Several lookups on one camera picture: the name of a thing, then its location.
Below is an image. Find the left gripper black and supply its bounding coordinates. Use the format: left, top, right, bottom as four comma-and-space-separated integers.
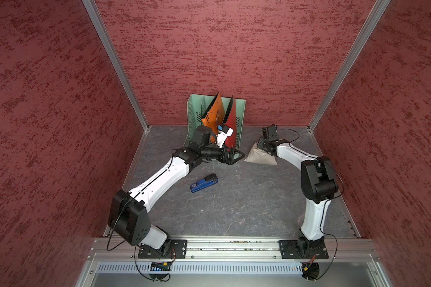
200, 142, 245, 166

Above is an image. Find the beige cloth drawstring bag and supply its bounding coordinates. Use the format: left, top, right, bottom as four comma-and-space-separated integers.
244, 142, 277, 166

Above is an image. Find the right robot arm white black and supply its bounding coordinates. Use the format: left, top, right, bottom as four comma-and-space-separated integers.
257, 124, 339, 259

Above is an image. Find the blue black stapler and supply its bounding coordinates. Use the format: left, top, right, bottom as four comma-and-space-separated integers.
190, 173, 219, 193

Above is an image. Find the red folder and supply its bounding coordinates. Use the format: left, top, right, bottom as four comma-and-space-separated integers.
223, 97, 237, 148

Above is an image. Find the orange folder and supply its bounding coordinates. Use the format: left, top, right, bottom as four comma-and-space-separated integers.
201, 92, 225, 135

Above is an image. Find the green plastic file organizer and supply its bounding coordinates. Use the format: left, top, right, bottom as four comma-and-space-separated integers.
184, 94, 246, 148

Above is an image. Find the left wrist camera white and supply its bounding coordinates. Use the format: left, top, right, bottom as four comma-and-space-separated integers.
217, 124, 236, 148

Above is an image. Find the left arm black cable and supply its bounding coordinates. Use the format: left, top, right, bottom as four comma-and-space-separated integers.
105, 148, 178, 283

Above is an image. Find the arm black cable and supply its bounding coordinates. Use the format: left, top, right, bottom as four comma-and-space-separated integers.
276, 128, 345, 281
105, 148, 178, 283

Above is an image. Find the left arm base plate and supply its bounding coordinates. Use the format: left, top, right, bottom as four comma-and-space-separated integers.
137, 239, 187, 259

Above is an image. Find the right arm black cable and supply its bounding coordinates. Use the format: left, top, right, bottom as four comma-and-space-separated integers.
276, 128, 345, 281

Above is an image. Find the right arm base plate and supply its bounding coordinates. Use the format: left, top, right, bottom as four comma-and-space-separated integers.
278, 237, 329, 259

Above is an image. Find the aluminium mounting rail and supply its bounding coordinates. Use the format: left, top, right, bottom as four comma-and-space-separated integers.
87, 236, 381, 263

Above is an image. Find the left corner aluminium post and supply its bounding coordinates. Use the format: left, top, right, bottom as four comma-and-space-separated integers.
82, 0, 150, 133

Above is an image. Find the corner aluminium post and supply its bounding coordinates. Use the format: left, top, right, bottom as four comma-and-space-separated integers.
308, 0, 391, 133
82, 0, 150, 133

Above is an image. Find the right corner aluminium post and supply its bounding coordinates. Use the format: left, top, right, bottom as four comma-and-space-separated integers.
308, 0, 391, 133

